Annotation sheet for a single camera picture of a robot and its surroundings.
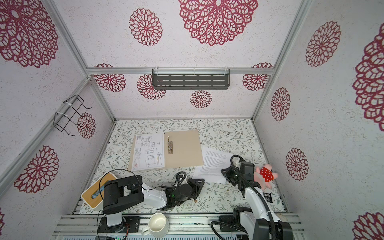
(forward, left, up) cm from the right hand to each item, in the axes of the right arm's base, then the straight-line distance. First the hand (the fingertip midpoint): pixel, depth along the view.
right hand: (222, 168), depth 86 cm
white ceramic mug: (-29, +33, -7) cm, 45 cm away
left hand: (-8, +9, 0) cm, 12 cm away
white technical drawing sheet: (+13, +48, -5) cm, 50 cm away
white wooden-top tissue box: (-18, +68, 0) cm, 71 cm away
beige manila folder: (+17, +26, -6) cm, 32 cm away
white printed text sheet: (+8, +3, -7) cm, 11 cm away
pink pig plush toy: (-4, -23, -1) cm, 24 cm away
